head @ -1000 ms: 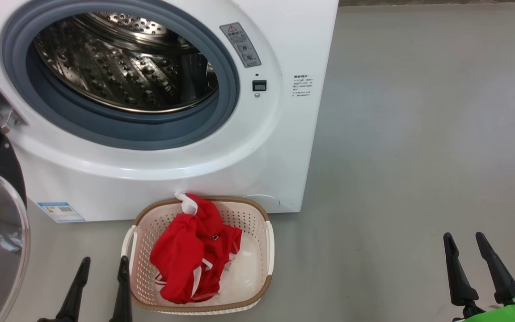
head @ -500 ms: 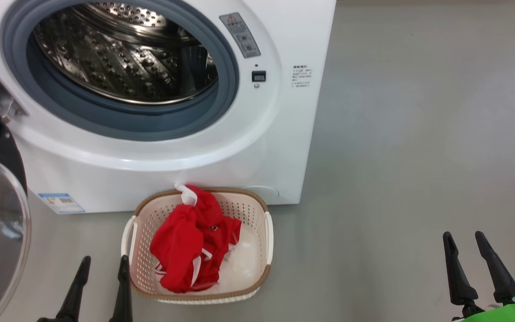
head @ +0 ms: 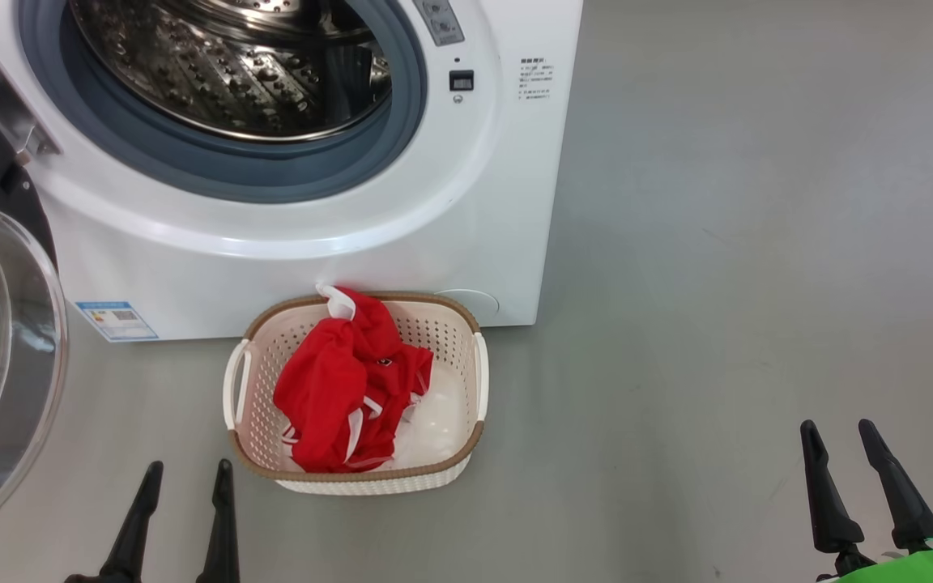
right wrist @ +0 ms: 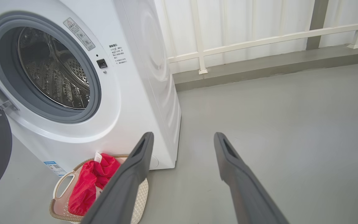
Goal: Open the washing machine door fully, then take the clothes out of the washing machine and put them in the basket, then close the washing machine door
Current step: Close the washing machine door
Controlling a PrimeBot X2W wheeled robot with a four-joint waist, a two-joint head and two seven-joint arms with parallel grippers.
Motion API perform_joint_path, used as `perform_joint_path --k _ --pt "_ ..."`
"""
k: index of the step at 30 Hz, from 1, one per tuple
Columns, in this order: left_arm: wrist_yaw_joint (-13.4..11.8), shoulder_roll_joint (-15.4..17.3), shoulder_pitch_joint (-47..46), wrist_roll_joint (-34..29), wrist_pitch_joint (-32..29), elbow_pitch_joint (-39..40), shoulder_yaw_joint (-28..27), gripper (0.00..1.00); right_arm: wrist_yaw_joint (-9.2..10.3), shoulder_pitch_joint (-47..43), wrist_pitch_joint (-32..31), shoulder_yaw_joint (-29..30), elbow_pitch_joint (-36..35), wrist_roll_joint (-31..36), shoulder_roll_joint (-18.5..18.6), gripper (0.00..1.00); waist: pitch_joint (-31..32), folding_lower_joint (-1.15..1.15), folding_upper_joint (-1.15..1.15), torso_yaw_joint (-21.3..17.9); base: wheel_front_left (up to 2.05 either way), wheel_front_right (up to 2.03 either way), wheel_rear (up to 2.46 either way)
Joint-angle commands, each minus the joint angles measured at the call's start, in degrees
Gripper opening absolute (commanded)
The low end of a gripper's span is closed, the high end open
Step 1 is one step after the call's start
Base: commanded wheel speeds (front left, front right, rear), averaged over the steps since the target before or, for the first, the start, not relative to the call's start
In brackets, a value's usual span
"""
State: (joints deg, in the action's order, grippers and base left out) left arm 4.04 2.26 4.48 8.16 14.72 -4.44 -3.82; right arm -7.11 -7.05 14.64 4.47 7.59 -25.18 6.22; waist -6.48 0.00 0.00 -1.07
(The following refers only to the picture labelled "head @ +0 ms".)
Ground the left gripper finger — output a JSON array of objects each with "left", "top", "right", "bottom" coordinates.
[
  {"left": 64, "top": 460, "right": 165, "bottom": 583},
  {"left": 195, "top": 458, "right": 241, "bottom": 583}
]

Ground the white front-load washing machine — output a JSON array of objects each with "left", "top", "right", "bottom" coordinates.
[{"left": 0, "top": 0, "right": 585, "bottom": 345}]

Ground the red garment white trim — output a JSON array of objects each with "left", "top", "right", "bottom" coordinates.
[{"left": 272, "top": 285, "right": 435, "bottom": 474}]

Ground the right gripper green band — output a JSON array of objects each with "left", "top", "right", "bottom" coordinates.
[{"left": 799, "top": 418, "right": 933, "bottom": 583}]

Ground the round drain filter cover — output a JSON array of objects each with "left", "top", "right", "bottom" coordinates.
[{"left": 434, "top": 289, "right": 501, "bottom": 321}]

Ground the cream laundry basket brown rim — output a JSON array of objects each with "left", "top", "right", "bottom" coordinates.
[{"left": 222, "top": 290, "right": 490, "bottom": 496}]

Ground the steel washing machine drum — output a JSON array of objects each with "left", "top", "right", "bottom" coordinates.
[{"left": 68, "top": 0, "right": 393, "bottom": 144}]

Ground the blue energy label sticker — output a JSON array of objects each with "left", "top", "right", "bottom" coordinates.
[{"left": 75, "top": 301, "right": 159, "bottom": 343}]

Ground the grey warning label sticker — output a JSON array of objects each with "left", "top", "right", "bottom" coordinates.
[{"left": 412, "top": 0, "right": 466, "bottom": 47}]

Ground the grey rubber door gasket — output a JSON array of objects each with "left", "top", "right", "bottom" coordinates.
[{"left": 17, "top": 0, "right": 428, "bottom": 205}]

